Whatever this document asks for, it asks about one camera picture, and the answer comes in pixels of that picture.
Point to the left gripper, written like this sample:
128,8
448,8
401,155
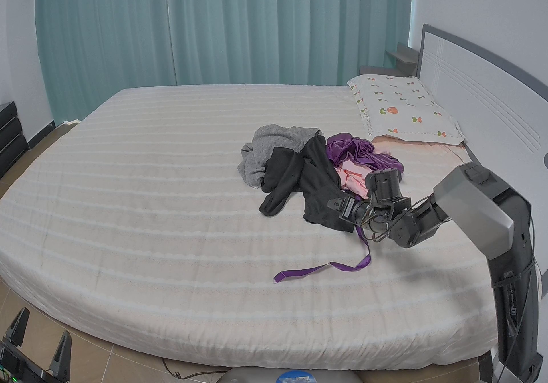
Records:
25,366

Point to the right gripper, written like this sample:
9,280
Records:
349,210

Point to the black T-shirt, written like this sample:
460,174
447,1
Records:
317,176

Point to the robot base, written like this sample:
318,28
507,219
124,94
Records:
257,376

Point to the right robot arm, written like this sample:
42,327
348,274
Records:
471,201

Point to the bed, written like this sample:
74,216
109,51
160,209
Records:
171,201

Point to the pink garment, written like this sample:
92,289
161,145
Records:
351,182

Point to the purple garment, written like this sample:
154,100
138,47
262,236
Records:
346,148

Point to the grey garment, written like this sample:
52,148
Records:
274,146

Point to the white printed pillow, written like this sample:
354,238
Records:
398,107

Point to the grey bedside table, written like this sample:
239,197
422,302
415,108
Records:
398,60

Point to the blue-green curtain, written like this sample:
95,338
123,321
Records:
278,9
107,30

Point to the black chest of drawers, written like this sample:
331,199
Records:
10,137

